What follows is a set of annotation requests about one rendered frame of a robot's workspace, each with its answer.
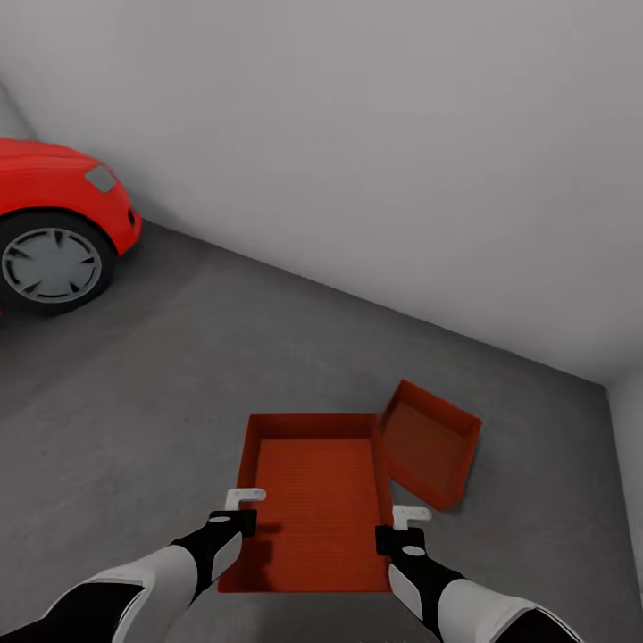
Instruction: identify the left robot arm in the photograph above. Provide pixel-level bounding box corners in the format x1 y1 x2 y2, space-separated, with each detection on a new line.
0 488 266 643

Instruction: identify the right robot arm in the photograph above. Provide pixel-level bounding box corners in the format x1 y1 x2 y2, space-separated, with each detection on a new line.
375 506 585 643

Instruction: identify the storage box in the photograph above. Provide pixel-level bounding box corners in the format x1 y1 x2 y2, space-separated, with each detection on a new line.
386 380 482 513
217 413 394 594

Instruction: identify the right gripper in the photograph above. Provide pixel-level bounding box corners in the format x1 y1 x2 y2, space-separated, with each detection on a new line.
375 525 425 557

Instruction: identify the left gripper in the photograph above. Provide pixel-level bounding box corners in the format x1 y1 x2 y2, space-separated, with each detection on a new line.
209 510 257 538

